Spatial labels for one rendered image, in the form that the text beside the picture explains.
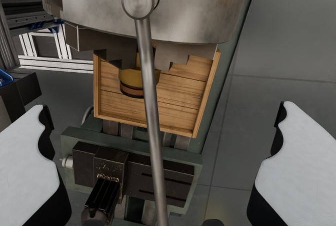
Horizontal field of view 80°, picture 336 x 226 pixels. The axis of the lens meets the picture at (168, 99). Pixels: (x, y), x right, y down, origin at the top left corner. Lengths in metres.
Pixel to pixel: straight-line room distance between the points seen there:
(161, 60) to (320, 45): 1.43
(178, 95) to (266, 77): 1.09
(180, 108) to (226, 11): 0.44
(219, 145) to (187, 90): 1.32
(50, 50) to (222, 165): 1.71
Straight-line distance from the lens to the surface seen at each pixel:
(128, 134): 0.79
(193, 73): 0.61
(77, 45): 0.31
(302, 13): 1.61
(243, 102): 1.70
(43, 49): 1.64
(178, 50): 0.37
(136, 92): 0.40
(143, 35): 0.17
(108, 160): 0.68
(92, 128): 0.85
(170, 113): 0.68
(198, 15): 0.25
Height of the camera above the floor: 1.46
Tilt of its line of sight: 62 degrees down
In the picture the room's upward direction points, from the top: 165 degrees counter-clockwise
